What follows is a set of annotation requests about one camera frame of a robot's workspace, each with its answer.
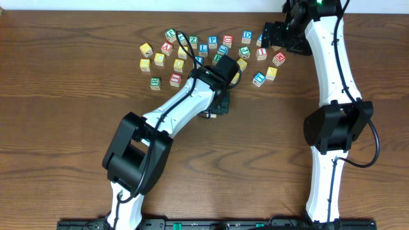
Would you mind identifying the red A block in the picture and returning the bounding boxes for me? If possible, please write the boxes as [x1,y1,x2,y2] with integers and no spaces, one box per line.
[161,42,173,56]

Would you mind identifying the yellow block centre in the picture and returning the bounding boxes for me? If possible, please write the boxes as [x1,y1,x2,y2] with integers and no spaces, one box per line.
[231,72,240,84]

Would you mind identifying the yellow K block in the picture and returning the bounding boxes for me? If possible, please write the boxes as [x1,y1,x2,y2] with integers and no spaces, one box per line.
[266,66,278,81]

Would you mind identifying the yellow s block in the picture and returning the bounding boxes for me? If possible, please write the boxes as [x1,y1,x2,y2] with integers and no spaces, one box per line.
[178,46,189,59]
[139,59,151,72]

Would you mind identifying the yellow G block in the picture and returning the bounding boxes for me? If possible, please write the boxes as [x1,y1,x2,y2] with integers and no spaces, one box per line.
[237,58,247,72]

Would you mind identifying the blue L block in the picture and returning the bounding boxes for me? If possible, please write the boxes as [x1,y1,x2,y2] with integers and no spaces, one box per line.
[198,43,208,57]

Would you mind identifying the green F block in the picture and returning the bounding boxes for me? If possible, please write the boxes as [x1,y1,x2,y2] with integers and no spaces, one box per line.
[165,28,177,43]

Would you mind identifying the blue S block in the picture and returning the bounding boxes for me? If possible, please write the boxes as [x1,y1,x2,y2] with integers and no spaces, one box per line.
[256,34,263,47]

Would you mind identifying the yellow C block left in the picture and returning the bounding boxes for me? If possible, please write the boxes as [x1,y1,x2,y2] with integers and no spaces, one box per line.
[154,53,166,66]

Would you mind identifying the red C block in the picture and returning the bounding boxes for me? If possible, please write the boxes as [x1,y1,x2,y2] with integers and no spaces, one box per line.
[222,35,233,48]

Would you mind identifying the blue 2 block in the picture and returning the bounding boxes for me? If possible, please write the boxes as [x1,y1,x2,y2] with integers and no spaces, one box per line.
[194,56,204,68]

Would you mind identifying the green Z block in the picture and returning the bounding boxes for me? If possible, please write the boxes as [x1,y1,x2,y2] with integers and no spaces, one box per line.
[189,36,199,49]

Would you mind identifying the green J block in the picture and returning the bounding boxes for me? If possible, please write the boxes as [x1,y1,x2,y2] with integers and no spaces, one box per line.
[238,46,251,59]

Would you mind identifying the yellow block upper left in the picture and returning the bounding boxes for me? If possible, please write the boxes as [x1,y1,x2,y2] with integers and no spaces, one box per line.
[140,43,153,58]

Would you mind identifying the green L block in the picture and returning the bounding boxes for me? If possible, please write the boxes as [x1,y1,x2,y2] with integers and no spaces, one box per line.
[177,31,188,46]

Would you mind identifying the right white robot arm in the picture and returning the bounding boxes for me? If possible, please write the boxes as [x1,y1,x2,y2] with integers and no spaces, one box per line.
[261,0,380,229]

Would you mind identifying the yellow O block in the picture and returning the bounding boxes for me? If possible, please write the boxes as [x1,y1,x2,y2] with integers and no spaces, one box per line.
[173,59,185,73]

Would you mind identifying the blue T block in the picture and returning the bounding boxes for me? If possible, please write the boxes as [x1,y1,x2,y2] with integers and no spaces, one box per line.
[252,72,266,87]

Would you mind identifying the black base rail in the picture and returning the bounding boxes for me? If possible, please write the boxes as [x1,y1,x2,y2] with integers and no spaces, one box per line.
[56,218,378,230]

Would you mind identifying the green R block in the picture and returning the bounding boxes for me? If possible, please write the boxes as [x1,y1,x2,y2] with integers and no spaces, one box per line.
[150,77,161,90]

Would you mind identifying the red M block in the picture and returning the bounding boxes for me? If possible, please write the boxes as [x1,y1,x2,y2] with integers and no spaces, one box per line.
[272,52,286,66]

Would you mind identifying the red i block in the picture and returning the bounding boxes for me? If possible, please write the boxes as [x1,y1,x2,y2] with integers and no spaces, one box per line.
[169,73,182,87]
[256,48,268,61]

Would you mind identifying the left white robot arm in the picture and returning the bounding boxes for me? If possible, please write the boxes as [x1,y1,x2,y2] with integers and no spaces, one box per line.
[102,55,240,229]

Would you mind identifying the yellow S block left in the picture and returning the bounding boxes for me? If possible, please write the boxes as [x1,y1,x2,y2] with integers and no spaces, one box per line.
[139,59,151,72]

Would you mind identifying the green B block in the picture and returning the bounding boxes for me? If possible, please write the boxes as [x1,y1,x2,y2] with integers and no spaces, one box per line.
[212,54,222,66]

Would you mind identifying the blue P block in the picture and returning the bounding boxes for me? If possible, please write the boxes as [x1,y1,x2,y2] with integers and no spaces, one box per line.
[208,36,218,49]

